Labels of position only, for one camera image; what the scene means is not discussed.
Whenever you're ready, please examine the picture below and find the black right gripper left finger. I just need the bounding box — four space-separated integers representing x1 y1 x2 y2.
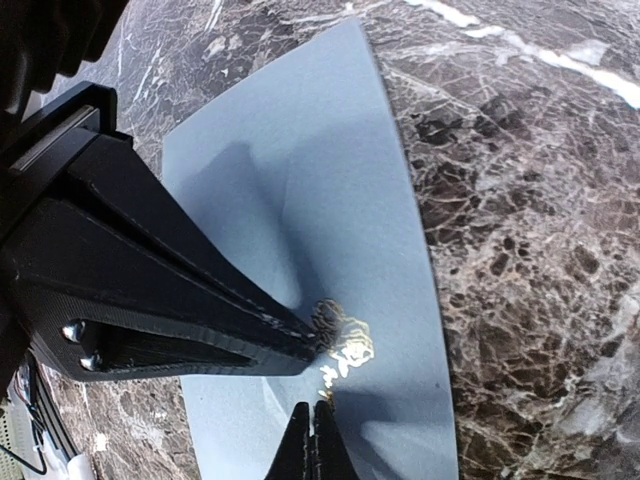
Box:
265 402 310 480

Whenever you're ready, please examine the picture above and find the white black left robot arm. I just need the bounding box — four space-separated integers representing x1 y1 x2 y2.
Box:
1 1 319 385

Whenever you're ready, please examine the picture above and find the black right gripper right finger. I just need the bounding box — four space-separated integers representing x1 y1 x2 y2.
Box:
312 400 360 480

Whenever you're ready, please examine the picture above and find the blue-grey envelope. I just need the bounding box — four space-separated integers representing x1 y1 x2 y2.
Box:
162 19 459 479

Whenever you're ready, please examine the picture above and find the black front table rail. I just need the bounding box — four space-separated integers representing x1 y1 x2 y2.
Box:
20 352 79 461

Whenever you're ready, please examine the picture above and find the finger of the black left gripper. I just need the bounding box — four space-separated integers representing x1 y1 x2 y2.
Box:
9 197 321 384

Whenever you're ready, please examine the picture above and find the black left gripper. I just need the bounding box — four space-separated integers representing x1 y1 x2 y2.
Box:
1 82 315 340

